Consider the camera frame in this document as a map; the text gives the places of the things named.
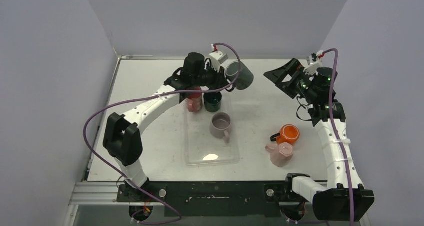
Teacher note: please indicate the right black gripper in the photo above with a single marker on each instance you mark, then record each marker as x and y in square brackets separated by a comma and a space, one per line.
[292, 82]

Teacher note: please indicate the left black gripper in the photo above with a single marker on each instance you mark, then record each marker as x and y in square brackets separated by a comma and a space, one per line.
[220, 81]

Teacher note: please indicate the dark green mug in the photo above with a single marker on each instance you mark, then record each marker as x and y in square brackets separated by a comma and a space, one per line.
[212, 101]

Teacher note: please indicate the pink ghost pattern mug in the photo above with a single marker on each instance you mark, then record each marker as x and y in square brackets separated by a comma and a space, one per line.
[194, 102]

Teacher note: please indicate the grey mug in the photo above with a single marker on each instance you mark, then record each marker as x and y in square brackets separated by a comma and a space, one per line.
[240, 73]

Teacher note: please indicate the lilac mug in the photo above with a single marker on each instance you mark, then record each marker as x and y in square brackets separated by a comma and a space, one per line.
[221, 126]

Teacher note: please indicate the orange mug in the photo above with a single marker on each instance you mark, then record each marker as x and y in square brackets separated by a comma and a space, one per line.
[288, 133]

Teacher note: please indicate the pale pink faceted mug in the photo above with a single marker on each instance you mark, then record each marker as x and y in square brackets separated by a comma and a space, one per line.
[281, 153]

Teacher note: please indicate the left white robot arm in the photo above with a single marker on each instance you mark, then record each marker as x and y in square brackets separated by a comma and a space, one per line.
[122, 137]

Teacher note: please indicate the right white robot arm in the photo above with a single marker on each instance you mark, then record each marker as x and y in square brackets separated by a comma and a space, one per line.
[344, 198]

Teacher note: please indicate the clear plastic tray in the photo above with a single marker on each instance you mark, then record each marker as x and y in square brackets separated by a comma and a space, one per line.
[200, 147]

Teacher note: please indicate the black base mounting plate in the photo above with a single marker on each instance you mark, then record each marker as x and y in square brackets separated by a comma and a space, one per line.
[213, 198]

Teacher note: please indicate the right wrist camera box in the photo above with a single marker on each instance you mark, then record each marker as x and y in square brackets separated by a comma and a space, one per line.
[314, 62]

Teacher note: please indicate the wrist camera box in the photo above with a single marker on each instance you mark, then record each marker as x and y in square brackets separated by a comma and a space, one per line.
[217, 58]
[314, 62]

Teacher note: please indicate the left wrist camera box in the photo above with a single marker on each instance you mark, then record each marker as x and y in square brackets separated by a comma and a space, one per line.
[217, 58]

